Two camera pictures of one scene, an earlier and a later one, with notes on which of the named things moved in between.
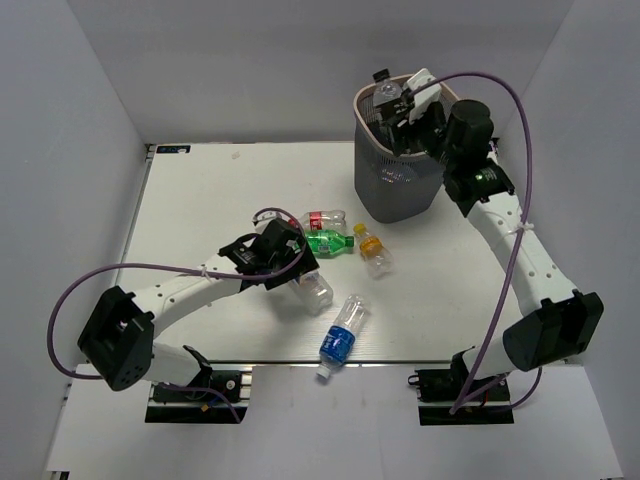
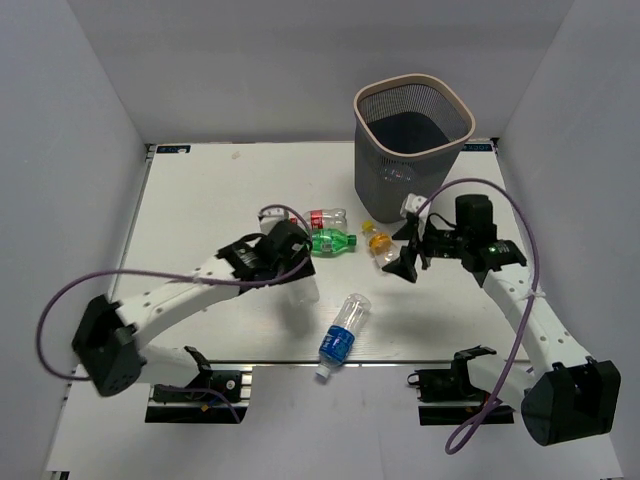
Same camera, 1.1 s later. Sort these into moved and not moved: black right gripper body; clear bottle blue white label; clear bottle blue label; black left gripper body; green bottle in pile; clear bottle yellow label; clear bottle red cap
Moved: clear bottle blue white label; black right gripper body; clear bottle yellow label
Not moved: clear bottle blue label; green bottle in pile; clear bottle red cap; black left gripper body
